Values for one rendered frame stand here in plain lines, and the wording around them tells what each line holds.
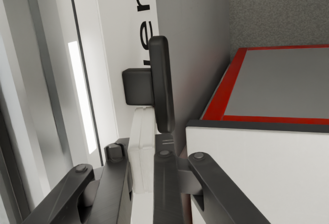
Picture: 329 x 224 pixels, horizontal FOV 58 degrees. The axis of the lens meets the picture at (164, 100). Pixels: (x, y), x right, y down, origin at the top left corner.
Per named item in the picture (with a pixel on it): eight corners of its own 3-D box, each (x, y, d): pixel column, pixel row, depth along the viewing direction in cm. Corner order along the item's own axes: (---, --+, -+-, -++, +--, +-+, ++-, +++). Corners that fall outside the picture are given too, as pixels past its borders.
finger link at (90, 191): (130, 203, 16) (73, 209, 16) (136, 156, 20) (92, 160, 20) (127, 179, 15) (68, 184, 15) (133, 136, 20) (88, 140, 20)
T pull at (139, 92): (168, 33, 21) (162, 36, 20) (176, 129, 24) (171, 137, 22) (123, 36, 22) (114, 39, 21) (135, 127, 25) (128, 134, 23)
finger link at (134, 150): (146, 194, 17) (133, 195, 17) (148, 141, 24) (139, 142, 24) (140, 148, 16) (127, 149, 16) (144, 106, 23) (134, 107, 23)
